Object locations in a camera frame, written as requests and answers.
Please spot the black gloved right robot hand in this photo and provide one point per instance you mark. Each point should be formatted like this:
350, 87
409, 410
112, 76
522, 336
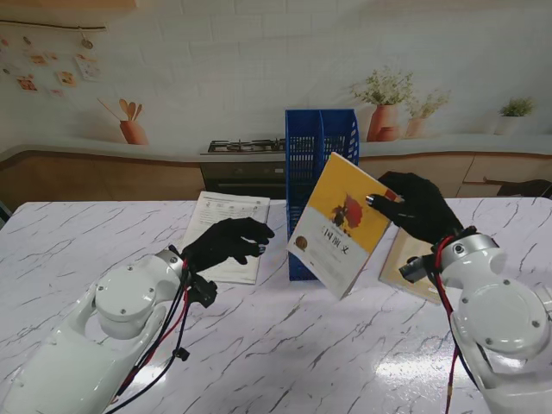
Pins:
418, 211

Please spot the beige cover book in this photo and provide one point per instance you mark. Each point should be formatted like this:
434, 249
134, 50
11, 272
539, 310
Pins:
401, 259

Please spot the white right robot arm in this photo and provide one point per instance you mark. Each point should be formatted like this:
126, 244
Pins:
496, 310

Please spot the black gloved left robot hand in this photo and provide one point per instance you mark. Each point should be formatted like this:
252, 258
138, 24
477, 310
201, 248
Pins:
224, 246

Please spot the gas hob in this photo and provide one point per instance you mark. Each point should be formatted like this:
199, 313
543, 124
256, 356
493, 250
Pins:
246, 146

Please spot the white printed worksheet booklet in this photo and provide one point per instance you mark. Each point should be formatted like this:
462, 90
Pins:
224, 207

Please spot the hanging white note card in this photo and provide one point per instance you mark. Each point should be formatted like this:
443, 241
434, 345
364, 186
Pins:
88, 67

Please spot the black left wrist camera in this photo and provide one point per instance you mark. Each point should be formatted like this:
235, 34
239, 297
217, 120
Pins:
205, 291

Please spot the wooden hanging rail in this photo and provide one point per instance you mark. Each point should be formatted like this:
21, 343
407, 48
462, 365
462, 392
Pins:
52, 25

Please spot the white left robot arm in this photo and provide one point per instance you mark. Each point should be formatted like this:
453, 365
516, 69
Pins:
112, 328

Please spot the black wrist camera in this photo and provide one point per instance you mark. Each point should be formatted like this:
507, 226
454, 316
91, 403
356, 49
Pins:
205, 291
414, 269

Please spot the yellow and white cover book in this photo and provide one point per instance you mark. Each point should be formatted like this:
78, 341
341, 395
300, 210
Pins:
336, 233

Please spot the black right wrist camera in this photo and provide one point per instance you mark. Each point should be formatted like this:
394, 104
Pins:
414, 269

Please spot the blue plastic file holder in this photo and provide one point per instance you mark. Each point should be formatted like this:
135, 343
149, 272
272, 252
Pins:
302, 146

